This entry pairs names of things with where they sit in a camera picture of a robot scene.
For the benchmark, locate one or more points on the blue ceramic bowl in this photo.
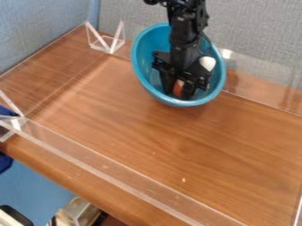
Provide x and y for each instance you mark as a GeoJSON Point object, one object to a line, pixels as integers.
{"type": "Point", "coordinates": [151, 39]}

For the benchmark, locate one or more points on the clear acrylic back barrier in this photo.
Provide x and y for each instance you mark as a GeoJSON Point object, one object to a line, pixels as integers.
{"type": "Point", "coordinates": [261, 90]}

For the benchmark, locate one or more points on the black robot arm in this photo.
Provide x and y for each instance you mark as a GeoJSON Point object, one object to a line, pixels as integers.
{"type": "Point", "coordinates": [187, 20]}

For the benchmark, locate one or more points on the clear acrylic corner bracket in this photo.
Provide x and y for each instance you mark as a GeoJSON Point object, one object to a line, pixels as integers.
{"type": "Point", "coordinates": [103, 42]}

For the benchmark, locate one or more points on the clear acrylic left bracket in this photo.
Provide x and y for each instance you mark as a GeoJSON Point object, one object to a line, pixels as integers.
{"type": "Point", "coordinates": [11, 118]}

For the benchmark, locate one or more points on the black white object bottom left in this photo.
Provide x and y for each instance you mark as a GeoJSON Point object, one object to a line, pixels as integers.
{"type": "Point", "coordinates": [12, 218]}

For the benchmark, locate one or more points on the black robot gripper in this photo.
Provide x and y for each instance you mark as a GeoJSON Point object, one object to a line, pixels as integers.
{"type": "Point", "coordinates": [171, 63]}

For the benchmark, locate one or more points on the brown white toy mushroom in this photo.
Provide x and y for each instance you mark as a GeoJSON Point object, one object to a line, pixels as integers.
{"type": "Point", "coordinates": [207, 62]}

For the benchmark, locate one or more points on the clear acrylic barrier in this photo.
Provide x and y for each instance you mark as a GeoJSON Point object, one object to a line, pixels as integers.
{"type": "Point", "coordinates": [186, 209]}
{"type": "Point", "coordinates": [261, 90]}

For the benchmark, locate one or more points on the grey metal frame below table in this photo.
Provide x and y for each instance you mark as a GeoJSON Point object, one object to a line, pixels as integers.
{"type": "Point", "coordinates": [76, 213]}

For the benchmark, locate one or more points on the clear acrylic front barrier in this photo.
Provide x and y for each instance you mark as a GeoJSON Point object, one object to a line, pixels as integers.
{"type": "Point", "coordinates": [186, 209]}

